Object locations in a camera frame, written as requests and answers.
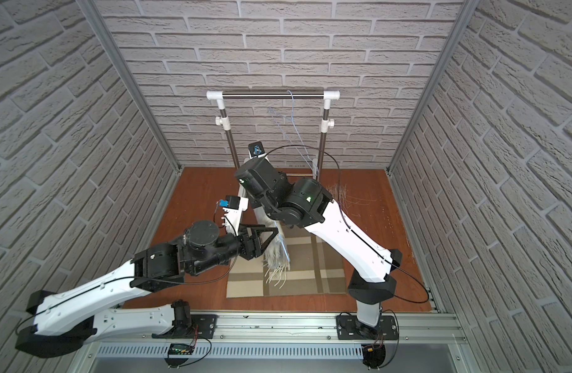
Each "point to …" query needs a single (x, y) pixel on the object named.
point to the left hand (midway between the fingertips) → (272, 221)
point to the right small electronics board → (373, 354)
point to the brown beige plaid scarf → (316, 269)
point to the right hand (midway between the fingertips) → (252, 185)
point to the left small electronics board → (179, 349)
